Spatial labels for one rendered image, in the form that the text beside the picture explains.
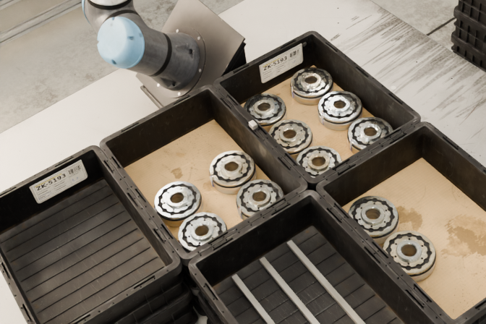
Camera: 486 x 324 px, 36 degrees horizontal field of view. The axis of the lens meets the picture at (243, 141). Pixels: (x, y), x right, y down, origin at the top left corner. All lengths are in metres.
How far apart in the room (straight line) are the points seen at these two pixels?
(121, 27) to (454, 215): 0.87
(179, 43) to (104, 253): 0.59
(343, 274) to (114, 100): 0.91
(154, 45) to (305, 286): 0.71
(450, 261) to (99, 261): 0.72
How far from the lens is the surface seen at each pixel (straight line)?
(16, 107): 3.33
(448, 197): 1.64
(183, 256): 1.45
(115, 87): 2.17
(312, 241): 1.56
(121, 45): 1.82
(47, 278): 1.64
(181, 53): 1.91
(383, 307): 1.48
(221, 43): 1.90
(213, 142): 1.76
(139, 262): 1.60
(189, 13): 2.01
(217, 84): 1.76
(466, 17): 2.63
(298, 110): 1.81
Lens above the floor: 2.11
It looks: 47 degrees down
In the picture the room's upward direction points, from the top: 10 degrees counter-clockwise
